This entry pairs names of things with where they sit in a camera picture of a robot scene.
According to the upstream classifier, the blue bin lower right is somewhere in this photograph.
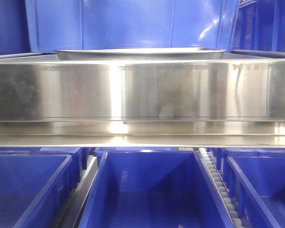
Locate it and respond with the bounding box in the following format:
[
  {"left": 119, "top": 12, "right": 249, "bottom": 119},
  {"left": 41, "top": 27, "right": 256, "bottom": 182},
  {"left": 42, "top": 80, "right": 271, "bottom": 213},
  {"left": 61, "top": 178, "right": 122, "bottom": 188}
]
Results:
[{"left": 227, "top": 156, "right": 285, "bottom": 228}]

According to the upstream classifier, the blue crate upper left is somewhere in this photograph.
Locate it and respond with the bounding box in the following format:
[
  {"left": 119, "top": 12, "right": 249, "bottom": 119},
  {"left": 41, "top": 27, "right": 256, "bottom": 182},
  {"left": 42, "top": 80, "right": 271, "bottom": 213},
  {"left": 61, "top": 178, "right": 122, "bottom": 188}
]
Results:
[{"left": 0, "top": 0, "right": 55, "bottom": 61}]

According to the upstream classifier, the stainless steel shelf front rail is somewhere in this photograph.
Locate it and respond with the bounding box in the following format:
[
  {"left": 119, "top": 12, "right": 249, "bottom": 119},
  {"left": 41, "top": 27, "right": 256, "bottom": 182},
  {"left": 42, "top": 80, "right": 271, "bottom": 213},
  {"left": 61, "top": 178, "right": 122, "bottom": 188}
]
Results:
[{"left": 0, "top": 59, "right": 285, "bottom": 148}]

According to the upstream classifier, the blue bin behind right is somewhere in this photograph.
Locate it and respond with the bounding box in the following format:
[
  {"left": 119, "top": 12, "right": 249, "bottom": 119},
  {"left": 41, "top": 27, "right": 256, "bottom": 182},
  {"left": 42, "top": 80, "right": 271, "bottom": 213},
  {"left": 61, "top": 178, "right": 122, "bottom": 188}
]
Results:
[{"left": 207, "top": 148, "right": 285, "bottom": 183}]

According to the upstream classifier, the blue bin behind left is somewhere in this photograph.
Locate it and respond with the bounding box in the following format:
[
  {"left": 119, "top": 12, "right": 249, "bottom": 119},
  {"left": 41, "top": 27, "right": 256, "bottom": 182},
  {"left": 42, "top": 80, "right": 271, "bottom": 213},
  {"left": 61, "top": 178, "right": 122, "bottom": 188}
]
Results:
[{"left": 0, "top": 147, "right": 90, "bottom": 190}]

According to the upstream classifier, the blue crate upper right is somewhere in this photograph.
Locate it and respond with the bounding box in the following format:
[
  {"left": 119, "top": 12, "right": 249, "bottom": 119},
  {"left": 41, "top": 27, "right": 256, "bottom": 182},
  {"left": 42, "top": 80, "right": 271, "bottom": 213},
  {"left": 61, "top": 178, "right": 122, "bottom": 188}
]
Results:
[{"left": 231, "top": 0, "right": 285, "bottom": 58}]

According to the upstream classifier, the blue bin lower centre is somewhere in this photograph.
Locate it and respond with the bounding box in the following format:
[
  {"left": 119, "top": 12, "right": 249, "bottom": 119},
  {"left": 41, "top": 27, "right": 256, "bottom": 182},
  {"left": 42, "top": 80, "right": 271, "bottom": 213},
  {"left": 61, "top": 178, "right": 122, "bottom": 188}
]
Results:
[{"left": 79, "top": 151, "right": 233, "bottom": 228}]

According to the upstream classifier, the silver metal tray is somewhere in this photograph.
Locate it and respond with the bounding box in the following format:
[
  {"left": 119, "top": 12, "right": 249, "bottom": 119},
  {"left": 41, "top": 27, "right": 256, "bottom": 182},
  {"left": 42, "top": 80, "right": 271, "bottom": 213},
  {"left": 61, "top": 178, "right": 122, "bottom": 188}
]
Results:
[{"left": 56, "top": 47, "right": 226, "bottom": 60}]

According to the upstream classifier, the blue bin lower left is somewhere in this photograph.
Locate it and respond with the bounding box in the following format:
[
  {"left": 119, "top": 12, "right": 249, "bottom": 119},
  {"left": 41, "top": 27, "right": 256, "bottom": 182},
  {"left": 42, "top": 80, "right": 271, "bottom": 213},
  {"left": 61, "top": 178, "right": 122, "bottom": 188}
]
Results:
[{"left": 0, "top": 154, "right": 71, "bottom": 228}]

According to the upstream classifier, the blue bin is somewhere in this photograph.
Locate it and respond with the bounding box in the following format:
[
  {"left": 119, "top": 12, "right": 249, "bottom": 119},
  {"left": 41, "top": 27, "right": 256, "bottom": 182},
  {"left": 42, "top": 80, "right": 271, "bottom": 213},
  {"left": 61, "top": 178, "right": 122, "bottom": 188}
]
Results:
[
  {"left": 0, "top": 154, "right": 71, "bottom": 228},
  {"left": 79, "top": 151, "right": 233, "bottom": 228},
  {"left": 90, "top": 147, "right": 179, "bottom": 164},
  {"left": 0, "top": 147, "right": 90, "bottom": 190},
  {"left": 207, "top": 148, "right": 285, "bottom": 183},
  {"left": 227, "top": 156, "right": 285, "bottom": 228}
]

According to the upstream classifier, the large blue crate upper centre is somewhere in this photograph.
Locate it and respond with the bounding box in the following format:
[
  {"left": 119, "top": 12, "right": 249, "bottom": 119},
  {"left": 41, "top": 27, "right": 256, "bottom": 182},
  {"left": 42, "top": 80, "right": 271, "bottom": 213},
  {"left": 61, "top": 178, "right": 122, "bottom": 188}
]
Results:
[{"left": 25, "top": 0, "right": 239, "bottom": 53}]

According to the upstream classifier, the metal divider rail left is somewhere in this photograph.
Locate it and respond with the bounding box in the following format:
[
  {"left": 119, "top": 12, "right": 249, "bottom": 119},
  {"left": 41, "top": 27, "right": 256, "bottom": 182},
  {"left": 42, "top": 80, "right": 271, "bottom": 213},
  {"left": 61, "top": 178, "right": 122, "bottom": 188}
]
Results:
[{"left": 57, "top": 156, "right": 98, "bottom": 228}]

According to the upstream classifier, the white roller track right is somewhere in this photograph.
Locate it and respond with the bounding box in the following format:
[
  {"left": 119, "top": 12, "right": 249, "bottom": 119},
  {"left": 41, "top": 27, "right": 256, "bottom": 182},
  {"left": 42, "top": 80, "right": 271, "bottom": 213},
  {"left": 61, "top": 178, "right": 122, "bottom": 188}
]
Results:
[{"left": 199, "top": 148, "right": 244, "bottom": 228}]

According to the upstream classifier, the blue bin behind centre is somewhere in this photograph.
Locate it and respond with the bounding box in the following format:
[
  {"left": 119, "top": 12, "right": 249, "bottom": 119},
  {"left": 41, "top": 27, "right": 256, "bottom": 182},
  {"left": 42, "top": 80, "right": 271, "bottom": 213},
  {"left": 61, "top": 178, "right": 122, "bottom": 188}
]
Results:
[{"left": 90, "top": 147, "right": 179, "bottom": 164}]

